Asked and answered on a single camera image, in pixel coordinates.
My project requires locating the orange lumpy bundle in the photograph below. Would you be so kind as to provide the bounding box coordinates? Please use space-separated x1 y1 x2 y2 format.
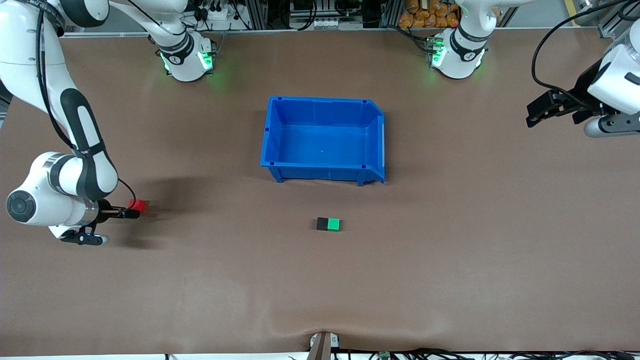
398 0 461 29

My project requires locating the white power strip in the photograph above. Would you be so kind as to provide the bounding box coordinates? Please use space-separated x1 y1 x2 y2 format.
192 2 236 25

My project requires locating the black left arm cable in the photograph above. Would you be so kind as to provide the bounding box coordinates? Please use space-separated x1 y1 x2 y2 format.
531 0 631 108

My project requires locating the silver table edge rail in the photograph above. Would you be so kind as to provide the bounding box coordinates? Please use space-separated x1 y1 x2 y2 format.
62 27 601 38

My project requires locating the aluminium frame profile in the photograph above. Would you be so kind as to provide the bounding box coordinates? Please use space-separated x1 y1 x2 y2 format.
378 0 403 28
240 0 271 30
575 0 617 39

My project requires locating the brown post with grey bracket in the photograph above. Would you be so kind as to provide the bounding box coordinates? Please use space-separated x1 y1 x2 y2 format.
309 331 341 360

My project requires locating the blue plastic storage bin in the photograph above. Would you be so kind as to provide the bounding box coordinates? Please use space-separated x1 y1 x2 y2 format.
259 96 387 187

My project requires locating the white terminal block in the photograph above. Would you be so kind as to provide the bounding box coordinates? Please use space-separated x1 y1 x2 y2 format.
312 18 362 29

